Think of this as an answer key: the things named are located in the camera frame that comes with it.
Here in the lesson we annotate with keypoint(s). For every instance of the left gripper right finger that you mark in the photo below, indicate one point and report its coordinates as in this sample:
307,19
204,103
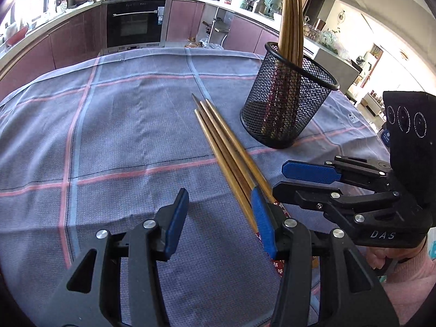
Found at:
351,294

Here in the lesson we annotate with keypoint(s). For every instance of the pink bowl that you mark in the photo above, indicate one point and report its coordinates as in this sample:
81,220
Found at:
17,37

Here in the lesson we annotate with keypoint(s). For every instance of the black mesh utensil cup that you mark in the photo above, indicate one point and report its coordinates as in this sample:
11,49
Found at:
284,98

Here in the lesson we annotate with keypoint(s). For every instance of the black camera box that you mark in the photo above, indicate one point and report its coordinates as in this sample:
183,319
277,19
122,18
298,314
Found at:
410,121

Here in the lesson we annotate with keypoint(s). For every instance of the black built-in oven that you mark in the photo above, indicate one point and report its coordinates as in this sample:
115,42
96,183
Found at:
133,24

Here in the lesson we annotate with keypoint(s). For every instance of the pink sleeve forearm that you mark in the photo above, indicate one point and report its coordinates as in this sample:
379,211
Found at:
410,284

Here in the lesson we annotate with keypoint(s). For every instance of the person right hand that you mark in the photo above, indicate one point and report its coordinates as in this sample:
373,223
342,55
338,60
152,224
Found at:
376,257

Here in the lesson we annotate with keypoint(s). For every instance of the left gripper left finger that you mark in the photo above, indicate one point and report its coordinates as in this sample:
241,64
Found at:
89,293

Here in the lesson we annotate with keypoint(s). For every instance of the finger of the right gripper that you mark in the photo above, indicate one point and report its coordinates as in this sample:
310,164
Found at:
308,196
303,171

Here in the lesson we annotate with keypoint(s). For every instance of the bamboo chopstick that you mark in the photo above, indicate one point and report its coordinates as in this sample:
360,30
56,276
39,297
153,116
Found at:
228,173
295,33
231,155
283,41
289,30
300,34
258,176

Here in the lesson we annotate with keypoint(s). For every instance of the purple plaid tablecloth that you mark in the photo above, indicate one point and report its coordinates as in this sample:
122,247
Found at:
105,143

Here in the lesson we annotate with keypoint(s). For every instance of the teal round appliance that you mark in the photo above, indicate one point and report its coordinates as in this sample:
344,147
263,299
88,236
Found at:
272,7

